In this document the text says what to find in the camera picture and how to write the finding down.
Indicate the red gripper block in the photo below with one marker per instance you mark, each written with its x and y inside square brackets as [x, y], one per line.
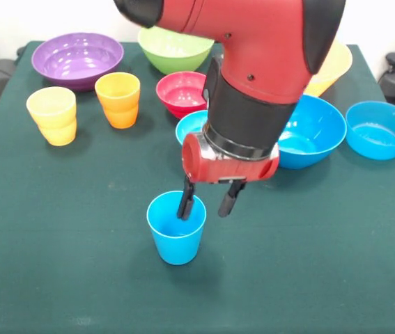
[232, 170]

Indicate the blue cup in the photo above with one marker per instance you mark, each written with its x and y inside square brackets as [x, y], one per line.
[176, 247]

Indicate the small ribbed teal bowl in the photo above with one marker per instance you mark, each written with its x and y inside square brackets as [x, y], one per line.
[190, 128]

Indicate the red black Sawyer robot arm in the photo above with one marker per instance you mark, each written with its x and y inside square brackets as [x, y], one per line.
[253, 52]

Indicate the pink red bowl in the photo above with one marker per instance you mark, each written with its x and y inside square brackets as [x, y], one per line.
[179, 94]

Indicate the large blue bowl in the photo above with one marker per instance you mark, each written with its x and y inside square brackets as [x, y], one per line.
[315, 139]

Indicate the orange cup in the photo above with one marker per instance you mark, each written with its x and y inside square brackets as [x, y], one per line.
[117, 104]

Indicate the dark green tablecloth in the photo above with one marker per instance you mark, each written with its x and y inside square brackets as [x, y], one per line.
[78, 243]

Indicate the green bowl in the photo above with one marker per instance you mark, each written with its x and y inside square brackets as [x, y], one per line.
[169, 55]

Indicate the yellow cup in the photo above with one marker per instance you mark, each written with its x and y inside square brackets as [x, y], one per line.
[56, 121]

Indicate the shallow blue bowl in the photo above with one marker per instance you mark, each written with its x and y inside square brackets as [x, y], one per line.
[378, 139]

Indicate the purple bowl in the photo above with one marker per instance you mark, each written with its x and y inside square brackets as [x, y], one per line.
[78, 69]

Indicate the large yellow bowl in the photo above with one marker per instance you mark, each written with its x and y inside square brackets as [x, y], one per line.
[336, 69]

